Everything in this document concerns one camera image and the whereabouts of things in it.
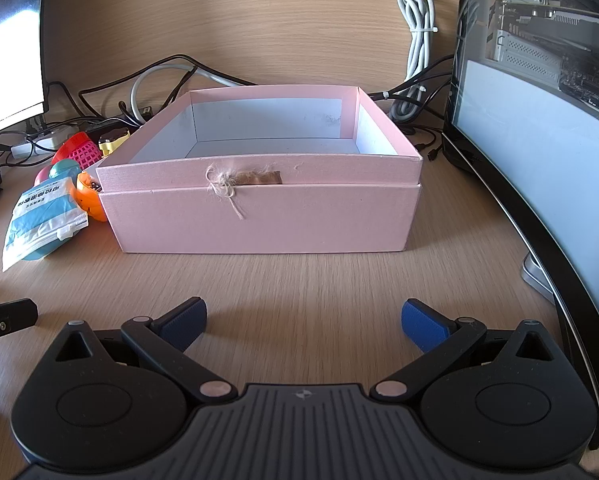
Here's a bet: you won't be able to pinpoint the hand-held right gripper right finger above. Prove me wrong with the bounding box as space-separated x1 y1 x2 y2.
372 299 555 403

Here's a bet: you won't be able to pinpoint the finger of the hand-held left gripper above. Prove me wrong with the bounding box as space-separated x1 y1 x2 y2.
0 298 39 368

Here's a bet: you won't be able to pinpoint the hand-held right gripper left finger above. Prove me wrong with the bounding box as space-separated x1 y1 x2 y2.
54 297 233 403

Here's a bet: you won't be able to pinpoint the pink cardboard box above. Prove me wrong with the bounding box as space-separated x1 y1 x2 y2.
96 85 424 255

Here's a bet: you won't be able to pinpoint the orange plastic toy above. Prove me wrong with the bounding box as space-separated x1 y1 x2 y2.
76 171 109 222

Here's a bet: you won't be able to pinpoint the pink plastic mesh basket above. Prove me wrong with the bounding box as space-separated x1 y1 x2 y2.
74 141 104 170

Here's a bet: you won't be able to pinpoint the small toy figure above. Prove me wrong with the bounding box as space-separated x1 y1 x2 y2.
98 129 132 157

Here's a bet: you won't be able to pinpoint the wooden desktop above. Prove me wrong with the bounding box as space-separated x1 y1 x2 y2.
0 77 599 441

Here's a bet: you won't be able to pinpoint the blue and white packet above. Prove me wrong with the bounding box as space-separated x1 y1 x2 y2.
2 176 89 272

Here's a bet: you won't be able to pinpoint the teal plastic egg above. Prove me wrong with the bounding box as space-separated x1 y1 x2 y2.
50 158 83 181

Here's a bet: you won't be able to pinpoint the white power strip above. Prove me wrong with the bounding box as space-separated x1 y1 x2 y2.
10 127 78 157

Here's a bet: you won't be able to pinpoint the red round lid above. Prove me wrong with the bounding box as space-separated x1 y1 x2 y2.
51 131 99 163

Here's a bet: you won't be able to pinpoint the right computer monitor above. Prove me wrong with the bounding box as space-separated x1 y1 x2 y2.
442 0 599 451

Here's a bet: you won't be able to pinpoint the silver-edged computer monitor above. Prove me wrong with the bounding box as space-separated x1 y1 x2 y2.
0 0 50 140

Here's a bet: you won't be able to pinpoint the thick grey cable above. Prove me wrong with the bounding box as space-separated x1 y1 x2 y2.
131 62 258 126

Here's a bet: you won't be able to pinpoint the tangled black cables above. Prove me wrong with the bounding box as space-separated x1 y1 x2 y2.
369 55 453 162

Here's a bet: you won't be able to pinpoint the black power adapter with cables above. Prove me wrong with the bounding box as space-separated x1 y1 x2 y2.
78 53 215 118

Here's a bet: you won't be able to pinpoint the bundled white cable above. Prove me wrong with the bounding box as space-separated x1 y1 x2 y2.
396 0 439 122

